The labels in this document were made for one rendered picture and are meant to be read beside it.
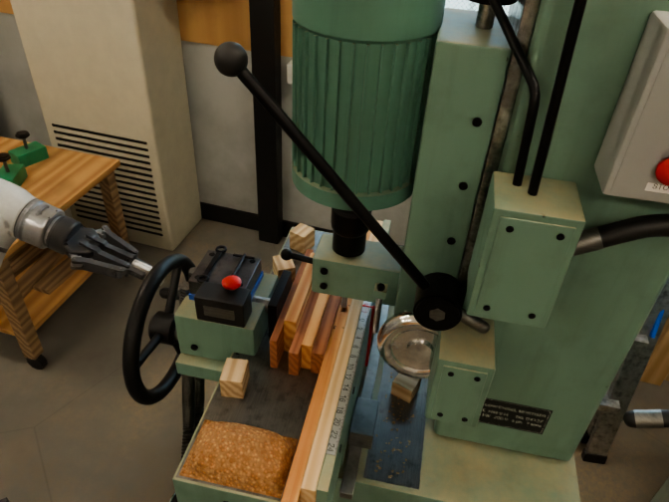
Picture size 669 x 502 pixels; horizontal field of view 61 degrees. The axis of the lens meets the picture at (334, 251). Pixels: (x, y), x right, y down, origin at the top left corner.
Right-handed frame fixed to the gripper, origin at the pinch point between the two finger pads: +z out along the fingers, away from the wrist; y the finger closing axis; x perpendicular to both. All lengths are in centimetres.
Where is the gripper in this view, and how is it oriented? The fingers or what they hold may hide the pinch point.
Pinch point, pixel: (147, 272)
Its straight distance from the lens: 123.1
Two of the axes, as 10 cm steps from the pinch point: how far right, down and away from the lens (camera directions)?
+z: 9.0, 4.2, 0.8
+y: 2.1, -5.9, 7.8
